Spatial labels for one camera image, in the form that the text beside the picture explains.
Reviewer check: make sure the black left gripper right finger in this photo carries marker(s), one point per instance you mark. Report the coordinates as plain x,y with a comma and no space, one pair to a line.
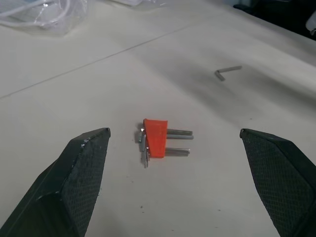
279,177

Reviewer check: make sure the orange hex key holder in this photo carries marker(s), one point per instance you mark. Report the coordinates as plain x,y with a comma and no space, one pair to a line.
156,139

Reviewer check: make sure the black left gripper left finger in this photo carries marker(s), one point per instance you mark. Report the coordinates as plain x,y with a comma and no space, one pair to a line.
71,187

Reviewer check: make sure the clear plastic bag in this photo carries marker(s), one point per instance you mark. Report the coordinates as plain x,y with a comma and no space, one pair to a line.
42,14

